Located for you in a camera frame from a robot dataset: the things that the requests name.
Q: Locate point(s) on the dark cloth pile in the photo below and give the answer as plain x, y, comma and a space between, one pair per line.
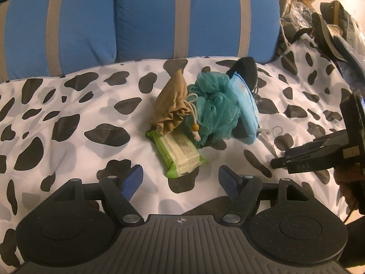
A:
336, 31

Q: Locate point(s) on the person's right hand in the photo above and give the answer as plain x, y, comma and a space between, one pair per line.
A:
343, 188

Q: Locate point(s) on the teal mesh bath loofah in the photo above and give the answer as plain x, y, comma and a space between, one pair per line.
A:
216, 105

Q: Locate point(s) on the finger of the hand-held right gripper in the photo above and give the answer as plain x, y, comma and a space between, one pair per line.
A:
319, 145
308, 162

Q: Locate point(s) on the blue wet wipes pack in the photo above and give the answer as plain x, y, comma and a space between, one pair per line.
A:
246, 105

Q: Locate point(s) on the cow print blanket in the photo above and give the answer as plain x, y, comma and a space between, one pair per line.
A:
85, 120

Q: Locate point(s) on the black foam pad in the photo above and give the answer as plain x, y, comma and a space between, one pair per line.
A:
245, 67

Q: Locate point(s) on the clear plastic bag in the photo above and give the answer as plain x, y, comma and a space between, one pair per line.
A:
298, 15

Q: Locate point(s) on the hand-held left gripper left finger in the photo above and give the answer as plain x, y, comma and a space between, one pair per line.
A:
134, 178

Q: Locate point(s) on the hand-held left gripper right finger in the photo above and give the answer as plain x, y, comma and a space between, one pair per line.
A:
228, 179

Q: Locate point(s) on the blue striped cushion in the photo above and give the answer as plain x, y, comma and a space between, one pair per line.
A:
196, 17
71, 25

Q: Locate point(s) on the green wet wipes pack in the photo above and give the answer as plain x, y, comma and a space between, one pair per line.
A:
179, 151

